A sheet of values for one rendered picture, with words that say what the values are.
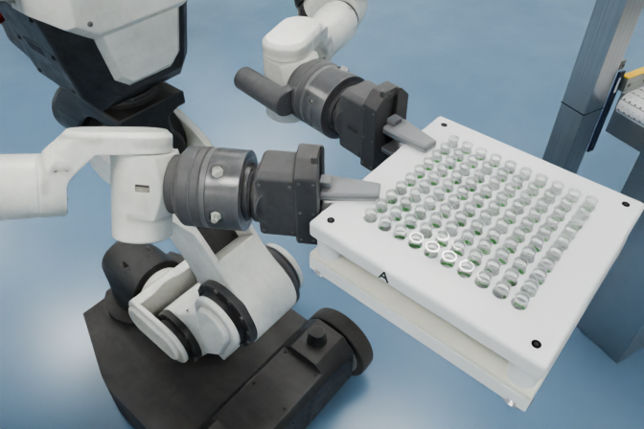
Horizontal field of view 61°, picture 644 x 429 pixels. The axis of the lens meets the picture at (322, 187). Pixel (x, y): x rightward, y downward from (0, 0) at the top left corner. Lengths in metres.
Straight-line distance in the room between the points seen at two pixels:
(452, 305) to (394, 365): 1.15
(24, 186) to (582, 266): 0.52
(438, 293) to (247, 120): 2.07
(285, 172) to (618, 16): 0.78
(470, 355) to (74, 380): 1.36
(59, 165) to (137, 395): 0.94
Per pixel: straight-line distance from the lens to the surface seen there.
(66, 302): 1.91
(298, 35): 0.77
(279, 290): 1.01
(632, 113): 1.29
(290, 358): 1.41
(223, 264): 0.97
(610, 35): 1.18
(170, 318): 1.32
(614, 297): 1.69
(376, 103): 0.63
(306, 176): 0.53
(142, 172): 0.60
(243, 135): 2.40
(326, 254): 0.56
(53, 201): 0.60
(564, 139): 1.31
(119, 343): 1.55
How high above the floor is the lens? 1.39
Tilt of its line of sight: 41 degrees down
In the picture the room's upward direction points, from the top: straight up
